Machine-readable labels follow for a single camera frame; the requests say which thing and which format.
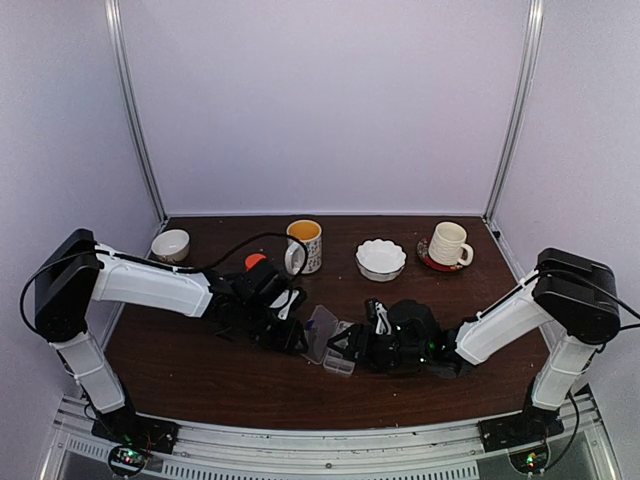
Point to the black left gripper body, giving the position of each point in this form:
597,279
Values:
262,330

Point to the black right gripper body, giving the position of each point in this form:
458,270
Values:
380,356

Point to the clear plastic pill organizer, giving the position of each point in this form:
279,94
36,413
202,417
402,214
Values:
321,327

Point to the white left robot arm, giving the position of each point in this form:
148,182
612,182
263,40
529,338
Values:
82,271

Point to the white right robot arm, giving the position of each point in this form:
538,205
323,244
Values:
575,292

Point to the orange pill bottle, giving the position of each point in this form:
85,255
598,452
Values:
253,260

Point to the white scalloped dish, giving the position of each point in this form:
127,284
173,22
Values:
380,260

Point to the yellow-lined patterned mug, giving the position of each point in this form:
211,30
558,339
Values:
304,251

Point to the red saucer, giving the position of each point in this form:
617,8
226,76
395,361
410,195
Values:
422,252

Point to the white ribbed cup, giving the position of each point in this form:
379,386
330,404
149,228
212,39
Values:
448,245

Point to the white ceramic bowl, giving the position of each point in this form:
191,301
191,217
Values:
171,246

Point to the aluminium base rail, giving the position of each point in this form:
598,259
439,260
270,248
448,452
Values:
452,450

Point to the aluminium frame post left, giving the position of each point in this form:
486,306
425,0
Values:
118,42

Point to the aluminium frame post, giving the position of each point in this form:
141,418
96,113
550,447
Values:
118,42
528,63

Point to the aluminium frame post right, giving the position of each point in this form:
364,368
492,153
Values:
528,63

